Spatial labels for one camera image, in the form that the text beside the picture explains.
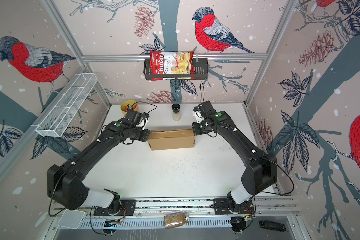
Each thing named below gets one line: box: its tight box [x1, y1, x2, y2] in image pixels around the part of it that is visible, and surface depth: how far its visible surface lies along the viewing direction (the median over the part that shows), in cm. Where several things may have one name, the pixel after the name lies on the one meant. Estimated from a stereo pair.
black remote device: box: [259, 220, 286, 232], surface depth 67 cm
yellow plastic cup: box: [120, 100, 140, 116], surface depth 105 cm
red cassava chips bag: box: [150, 50, 196, 81], surface depth 90 cm
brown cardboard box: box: [147, 129, 195, 151], surface depth 86 cm
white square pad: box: [58, 208, 85, 229], surface depth 71 cm
